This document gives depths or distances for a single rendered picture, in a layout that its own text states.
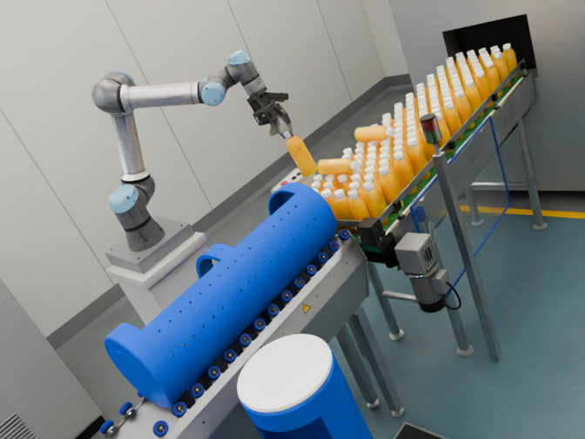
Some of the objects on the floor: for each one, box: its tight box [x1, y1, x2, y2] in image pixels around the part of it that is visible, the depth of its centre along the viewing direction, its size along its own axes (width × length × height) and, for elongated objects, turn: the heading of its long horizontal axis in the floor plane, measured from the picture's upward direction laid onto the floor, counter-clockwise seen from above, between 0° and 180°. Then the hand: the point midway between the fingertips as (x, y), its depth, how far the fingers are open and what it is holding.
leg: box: [335, 323, 380, 409], centre depth 251 cm, size 6×6×63 cm
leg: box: [350, 307, 405, 418], centre depth 241 cm, size 6×6×63 cm
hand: (288, 133), depth 210 cm, fingers closed on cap, 4 cm apart
